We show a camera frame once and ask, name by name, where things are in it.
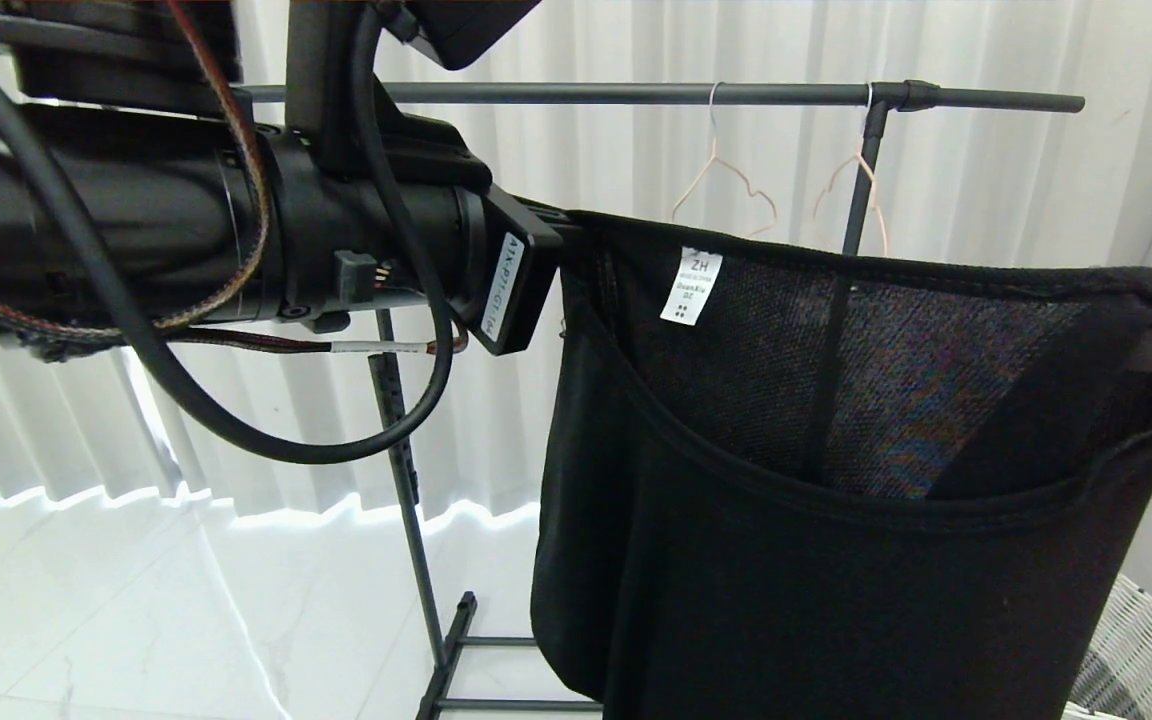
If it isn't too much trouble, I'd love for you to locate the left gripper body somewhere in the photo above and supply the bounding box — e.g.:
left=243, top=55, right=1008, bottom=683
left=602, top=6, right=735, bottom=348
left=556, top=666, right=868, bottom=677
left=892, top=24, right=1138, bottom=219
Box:
left=0, top=100, right=563, bottom=358

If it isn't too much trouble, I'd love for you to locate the pink clothes hanger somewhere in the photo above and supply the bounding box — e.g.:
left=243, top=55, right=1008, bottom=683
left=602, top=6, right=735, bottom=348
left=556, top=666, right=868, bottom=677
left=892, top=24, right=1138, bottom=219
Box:
left=813, top=85, right=890, bottom=256
left=671, top=82, right=779, bottom=239

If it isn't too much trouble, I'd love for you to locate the black t-shirt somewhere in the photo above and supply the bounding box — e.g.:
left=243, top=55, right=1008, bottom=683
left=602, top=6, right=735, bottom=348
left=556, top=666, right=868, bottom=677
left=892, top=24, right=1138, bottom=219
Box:
left=531, top=208, right=1152, bottom=720

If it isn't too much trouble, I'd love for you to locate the white laundry basket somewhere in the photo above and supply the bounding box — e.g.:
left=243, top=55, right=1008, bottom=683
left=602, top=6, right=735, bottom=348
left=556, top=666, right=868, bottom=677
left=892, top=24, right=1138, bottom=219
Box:
left=1066, top=573, right=1152, bottom=720

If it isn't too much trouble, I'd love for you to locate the black clothes rack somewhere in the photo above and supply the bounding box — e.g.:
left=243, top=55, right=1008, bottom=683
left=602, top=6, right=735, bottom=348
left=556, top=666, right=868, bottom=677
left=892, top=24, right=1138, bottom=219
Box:
left=236, top=78, right=1085, bottom=720

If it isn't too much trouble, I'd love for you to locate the white curtain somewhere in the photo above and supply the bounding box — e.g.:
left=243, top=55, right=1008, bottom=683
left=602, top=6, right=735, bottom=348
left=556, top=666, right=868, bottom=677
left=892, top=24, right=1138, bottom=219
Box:
left=0, top=0, right=1152, bottom=531

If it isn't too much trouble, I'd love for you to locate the black cable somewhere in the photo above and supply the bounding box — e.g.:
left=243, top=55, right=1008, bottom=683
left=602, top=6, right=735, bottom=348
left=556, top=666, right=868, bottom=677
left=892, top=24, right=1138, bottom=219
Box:
left=0, top=0, right=457, bottom=467

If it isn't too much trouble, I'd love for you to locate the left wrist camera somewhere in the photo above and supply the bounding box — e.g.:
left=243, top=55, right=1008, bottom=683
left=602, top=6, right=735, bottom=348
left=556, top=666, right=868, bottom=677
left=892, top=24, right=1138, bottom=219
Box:
left=284, top=0, right=542, bottom=191

